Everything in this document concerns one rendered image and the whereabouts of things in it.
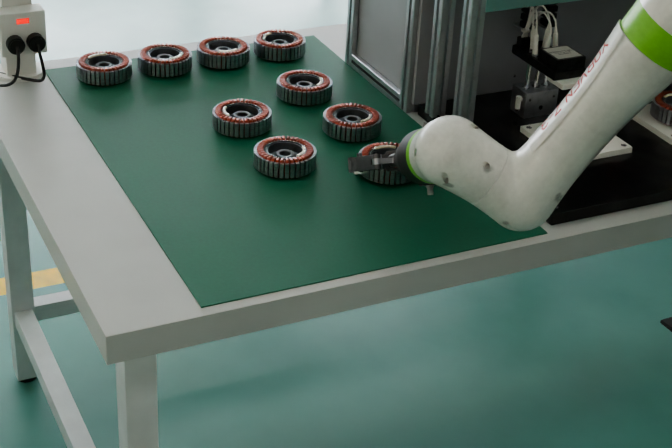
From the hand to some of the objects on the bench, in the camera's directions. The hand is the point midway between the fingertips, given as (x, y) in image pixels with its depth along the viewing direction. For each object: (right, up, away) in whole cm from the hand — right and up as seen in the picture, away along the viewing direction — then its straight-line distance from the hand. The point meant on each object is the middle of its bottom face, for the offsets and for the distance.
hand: (390, 163), depth 224 cm
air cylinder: (+29, +11, +23) cm, 38 cm away
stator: (-7, +7, +16) cm, 18 cm away
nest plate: (+57, +8, +21) cm, 61 cm away
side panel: (0, +17, +36) cm, 40 cm away
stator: (0, -2, +1) cm, 2 cm away
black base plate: (+45, +5, +19) cm, 49 cm away
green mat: (-22, +4, +10) cm, 24 cm away
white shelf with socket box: (-60, +15, +27) cm, 68 cm away
